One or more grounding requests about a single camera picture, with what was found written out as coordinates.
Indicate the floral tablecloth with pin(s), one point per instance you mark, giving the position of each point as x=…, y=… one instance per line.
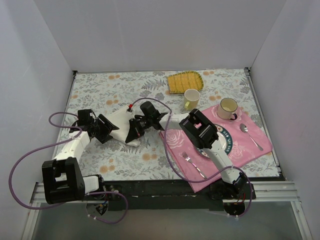
x=105, y=93

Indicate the yellow-green mug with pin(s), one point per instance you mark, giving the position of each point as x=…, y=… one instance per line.
x=191, y=99

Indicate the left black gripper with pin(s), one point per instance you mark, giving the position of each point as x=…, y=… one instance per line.
x=100, y=128

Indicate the white plate blue rim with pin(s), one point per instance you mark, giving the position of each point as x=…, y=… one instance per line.
x=225, y=139

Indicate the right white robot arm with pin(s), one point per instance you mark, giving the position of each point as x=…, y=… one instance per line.
x=202, y=133

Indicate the cream enamel mug dark rim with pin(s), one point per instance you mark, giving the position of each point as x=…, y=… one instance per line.
x=227, y=109

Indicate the silver fork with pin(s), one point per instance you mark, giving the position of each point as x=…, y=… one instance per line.
x=188, y=159

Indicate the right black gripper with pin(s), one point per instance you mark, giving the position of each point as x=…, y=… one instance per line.
x=136, y=127

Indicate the pink rose placemat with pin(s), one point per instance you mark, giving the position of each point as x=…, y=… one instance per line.
x=243, y=149

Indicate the white cloth napkin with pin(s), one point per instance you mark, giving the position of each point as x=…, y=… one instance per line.
x=119, y=119

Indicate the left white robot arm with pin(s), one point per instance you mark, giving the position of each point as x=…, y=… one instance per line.
x=62, y=177

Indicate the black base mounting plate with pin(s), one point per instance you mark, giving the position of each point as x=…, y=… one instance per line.
x=168, y=195

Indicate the yellow woven bamboo tray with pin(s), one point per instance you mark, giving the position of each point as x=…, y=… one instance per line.
x=180, y=82

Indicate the silver spoon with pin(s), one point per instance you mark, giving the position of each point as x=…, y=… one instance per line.
x=244, y=129

